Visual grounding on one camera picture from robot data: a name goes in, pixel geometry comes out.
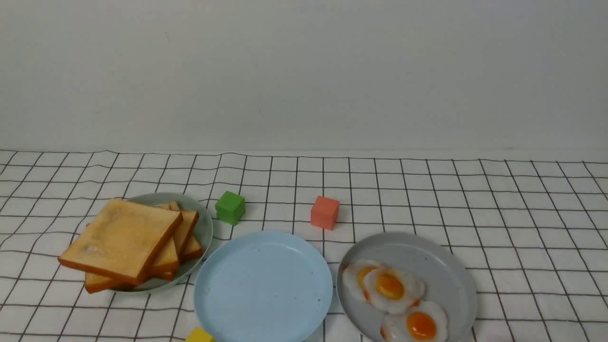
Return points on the fried egg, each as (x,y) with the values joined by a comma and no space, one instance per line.
(425,322)
(390,290)
(353,275)

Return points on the orange-red cube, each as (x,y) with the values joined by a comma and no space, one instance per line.
(324,213)

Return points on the green cube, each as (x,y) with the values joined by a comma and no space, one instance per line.
(230,208)

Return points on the pale green plate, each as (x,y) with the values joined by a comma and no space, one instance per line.
(203,231)

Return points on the light blue plate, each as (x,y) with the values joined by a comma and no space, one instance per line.
(267,286)

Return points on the grey plate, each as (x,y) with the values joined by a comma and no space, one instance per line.
(447,281)

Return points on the yellow cube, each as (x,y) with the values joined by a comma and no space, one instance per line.
(199,335)

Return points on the white checkered tablecloth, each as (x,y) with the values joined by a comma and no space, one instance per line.
(533,234)

